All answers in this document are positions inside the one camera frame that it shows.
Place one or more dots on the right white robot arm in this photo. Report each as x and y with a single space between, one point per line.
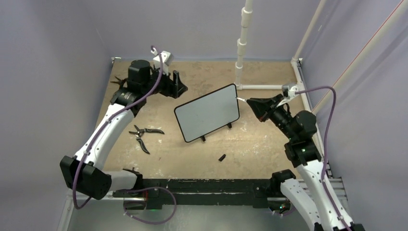
320 207

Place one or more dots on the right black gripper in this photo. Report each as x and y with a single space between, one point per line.
264 108

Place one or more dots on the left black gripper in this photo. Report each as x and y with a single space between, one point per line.
172 90

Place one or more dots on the white PVC pipe frame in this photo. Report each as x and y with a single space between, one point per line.
336 39

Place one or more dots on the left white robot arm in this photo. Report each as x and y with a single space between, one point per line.
83 172

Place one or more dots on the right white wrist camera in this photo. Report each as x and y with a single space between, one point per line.
289 92

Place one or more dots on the yellow handled pliers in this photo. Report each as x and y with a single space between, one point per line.
119 81

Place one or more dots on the black handled pliers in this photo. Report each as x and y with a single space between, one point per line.
139 133

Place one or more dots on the black marker cap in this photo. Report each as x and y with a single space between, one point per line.
222 158

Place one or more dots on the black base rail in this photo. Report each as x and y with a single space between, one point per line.
256 193

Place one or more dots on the small black-framed whiteboard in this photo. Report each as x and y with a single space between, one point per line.
205 114

